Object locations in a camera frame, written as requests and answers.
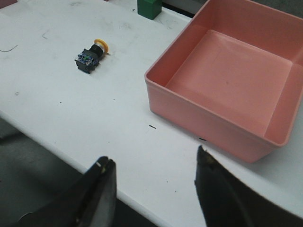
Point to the pink plastic bin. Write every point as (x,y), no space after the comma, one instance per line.
(233,76)

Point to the yellow push button switch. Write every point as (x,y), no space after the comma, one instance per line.
(88,60)

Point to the green cube block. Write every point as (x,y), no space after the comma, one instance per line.
(149,9)

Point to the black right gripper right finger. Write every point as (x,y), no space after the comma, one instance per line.
(227,202)

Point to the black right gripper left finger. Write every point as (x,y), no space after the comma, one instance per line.
(90,202)

